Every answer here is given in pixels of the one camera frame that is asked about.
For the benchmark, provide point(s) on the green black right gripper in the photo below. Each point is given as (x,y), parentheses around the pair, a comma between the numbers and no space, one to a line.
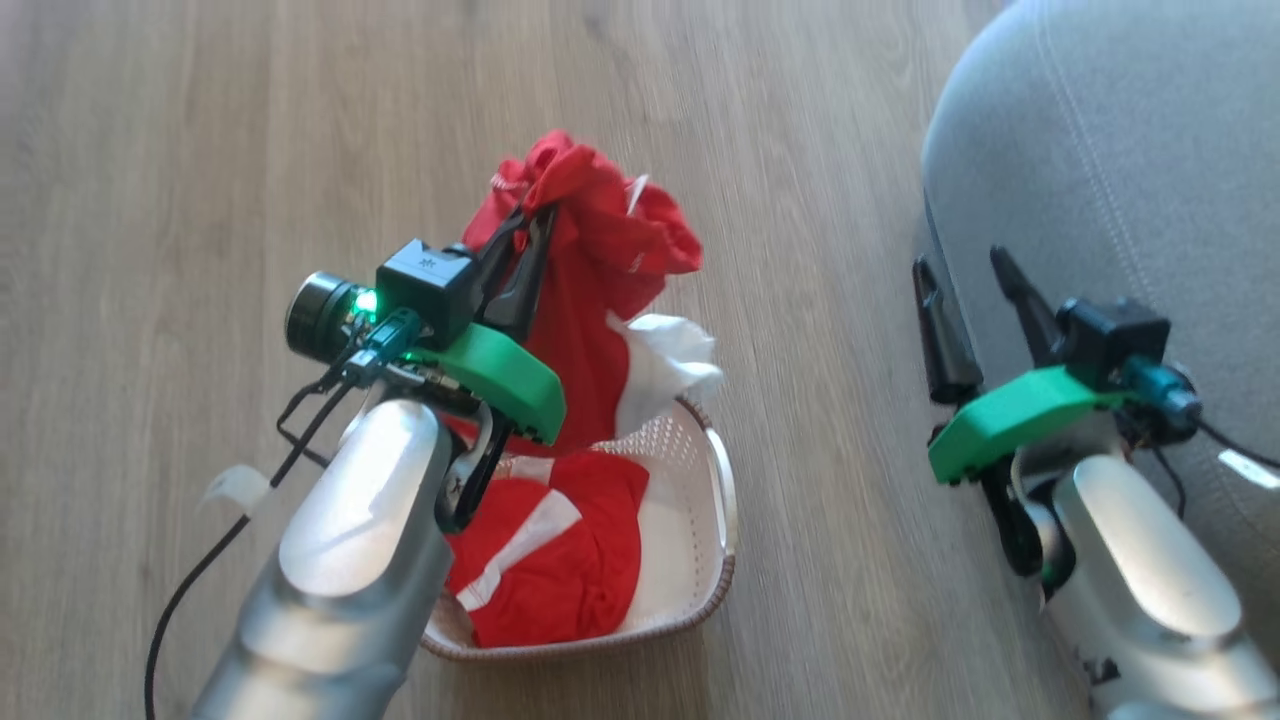
(1010,420)

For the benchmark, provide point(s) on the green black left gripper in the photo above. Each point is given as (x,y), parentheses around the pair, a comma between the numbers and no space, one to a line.
(500,375)

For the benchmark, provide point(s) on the red and white garment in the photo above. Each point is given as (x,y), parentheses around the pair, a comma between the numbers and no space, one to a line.
(590,260)

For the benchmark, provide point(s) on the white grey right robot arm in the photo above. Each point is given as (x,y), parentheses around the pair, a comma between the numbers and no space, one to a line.
(1150,570)

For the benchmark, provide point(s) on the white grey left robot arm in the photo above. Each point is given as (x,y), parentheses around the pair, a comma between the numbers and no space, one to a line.
(340,560)

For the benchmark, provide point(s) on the white perforated laundry basket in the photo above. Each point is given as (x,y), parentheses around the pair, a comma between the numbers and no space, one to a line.
(685,540)

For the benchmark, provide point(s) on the grey and yellow sofa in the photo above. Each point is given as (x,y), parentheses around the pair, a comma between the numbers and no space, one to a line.
(1120,150)

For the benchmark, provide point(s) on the red garment with white stripe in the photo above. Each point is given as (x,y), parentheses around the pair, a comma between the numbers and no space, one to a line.
(570,560)

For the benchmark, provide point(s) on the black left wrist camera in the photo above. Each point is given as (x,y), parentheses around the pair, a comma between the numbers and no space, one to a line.
(425,290)

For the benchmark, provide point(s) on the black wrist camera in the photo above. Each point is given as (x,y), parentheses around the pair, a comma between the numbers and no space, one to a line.
(1115,345)
(425,290)

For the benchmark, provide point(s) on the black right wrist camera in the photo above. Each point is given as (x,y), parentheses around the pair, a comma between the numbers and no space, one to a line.
(1115,345)

